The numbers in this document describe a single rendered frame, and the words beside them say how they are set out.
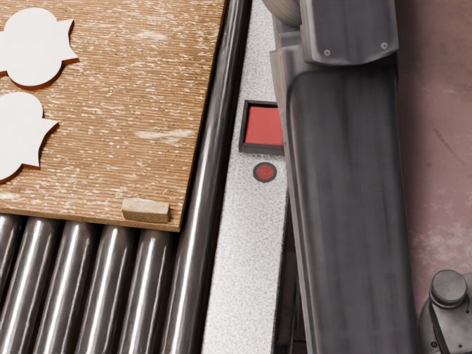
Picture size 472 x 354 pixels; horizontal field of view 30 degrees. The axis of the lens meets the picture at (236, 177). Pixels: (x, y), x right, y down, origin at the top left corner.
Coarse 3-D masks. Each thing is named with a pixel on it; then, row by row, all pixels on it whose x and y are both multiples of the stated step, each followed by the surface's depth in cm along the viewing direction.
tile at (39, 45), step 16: (16, 16) 127; (32, 16) 127; (48, 16) 126; (0, 32) 125; (16, 32) 125; (32, 32) 125; (48, 32) 125; (64, 32) 125; (0, 48) 124; (16, 48) 124; (32, 48) 123; (48, 48) 123; (64, 48) 123; (0, 64) 122; (16, 64) 122; (32, 64) 122; (48, 64) 122; (64, 64) 123; (16, 80) 121; (32, 80) 120; (48, 80) 120
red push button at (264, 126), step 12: (252, 108) 119; (264, 108) 119; (276, 108) 118; (252, 120) 118; (264, 120) 118; (276, 120) 117; (252, 132) 117; (264, 132) 116; (276, 132) 116; (276, 144) 116
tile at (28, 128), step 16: (16, 96) 119; (32, 96) 119; (0, 112) 118; (16, 112) 118; (32, 112) 118; (0, 128) 116; (16, 128) 116; (32, 128) 116; (48, 128) 116; (0, 144) 115; (16, 144) 115; (32, 144) 115; (0, 160) 114; (16, 160) 114; (32, 160) 114; (0, 176) 112
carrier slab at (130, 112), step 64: (0, 0) 130; (64, 0) 130; (128, 0) 129; (192, 0) 128; (128, 64) 123; (192, 64) 122; (64, 128) 117; (128, 128) 117; (192, 128) 117; (0, 192) 113; (64, 192) 112; (128, 192) 112
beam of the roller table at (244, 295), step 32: (256, 0) 131; (256, 32) 127; (256, 64) 124; (256, 96) 121; (256, 160) 116; (224, 192) 114; (256, 192) 113; (288, 192) 113; (224, 224) 111; (256, 224) 111; (288, 224) 116; (224, 256) 109; (256, 256) 108; (224, 288) 106; (256, 288) 106; (224, 320) 104; (256, 320) 104; (224, 352) 102; (256, 352) 102
